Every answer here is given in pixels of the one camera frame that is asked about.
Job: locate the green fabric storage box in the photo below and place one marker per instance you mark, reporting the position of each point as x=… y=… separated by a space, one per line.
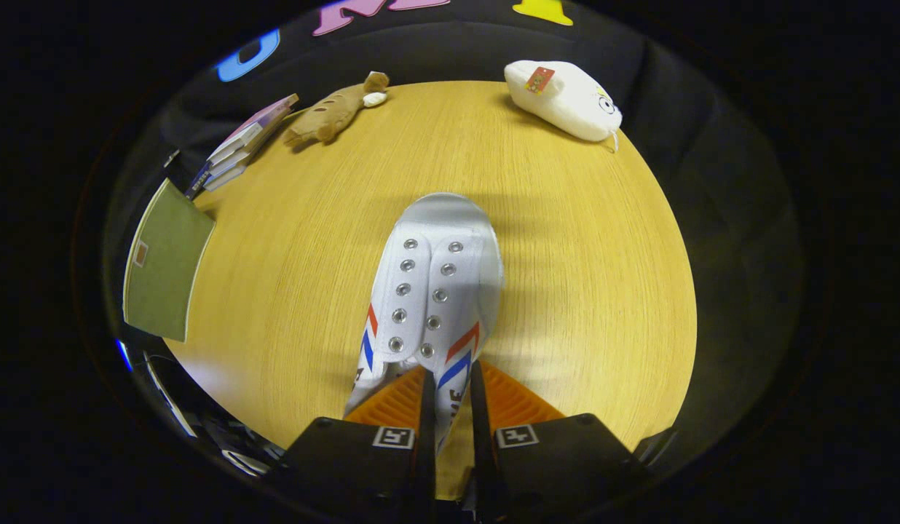
x=166 y=269

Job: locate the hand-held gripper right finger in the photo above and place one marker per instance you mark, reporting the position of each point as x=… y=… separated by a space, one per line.
x=480 y=451

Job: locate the white canvas shoe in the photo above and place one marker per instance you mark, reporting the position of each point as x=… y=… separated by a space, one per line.
x=428 y=291

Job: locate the white plush toy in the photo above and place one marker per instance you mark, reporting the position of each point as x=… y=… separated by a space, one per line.
x=566 y=102

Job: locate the pink cover book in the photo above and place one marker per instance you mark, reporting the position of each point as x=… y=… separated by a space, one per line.
x=257 y=127

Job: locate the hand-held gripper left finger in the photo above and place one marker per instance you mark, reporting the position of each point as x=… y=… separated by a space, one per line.
x=426 y=451

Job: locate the white book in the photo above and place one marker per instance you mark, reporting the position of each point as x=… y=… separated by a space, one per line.
x=224 y=177
x=235 y=164

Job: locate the glowing screen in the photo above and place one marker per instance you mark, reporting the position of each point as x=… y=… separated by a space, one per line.
x=124 y=355

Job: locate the white cloth clip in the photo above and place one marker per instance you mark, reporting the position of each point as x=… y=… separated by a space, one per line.
x=171 y=157

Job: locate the blue cover book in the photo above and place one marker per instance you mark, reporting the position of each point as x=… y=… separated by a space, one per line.
x=196 y=182

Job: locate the brown plush toy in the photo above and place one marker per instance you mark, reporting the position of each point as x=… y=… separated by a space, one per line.
x=333 y=116

